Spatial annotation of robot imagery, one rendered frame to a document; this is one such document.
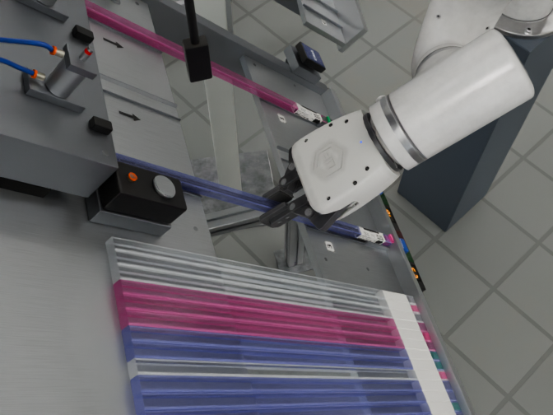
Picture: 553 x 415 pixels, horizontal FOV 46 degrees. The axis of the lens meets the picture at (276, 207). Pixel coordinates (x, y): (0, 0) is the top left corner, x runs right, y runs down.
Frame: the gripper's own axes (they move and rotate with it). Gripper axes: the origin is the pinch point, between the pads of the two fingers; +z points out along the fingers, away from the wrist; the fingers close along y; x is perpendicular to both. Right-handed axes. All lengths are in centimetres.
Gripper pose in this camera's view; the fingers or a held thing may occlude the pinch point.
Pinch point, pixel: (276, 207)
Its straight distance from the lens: 79.6
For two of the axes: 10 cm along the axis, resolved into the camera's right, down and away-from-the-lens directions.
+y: 2.8, 8.3, -4.9
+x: 5.4, 2.8, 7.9
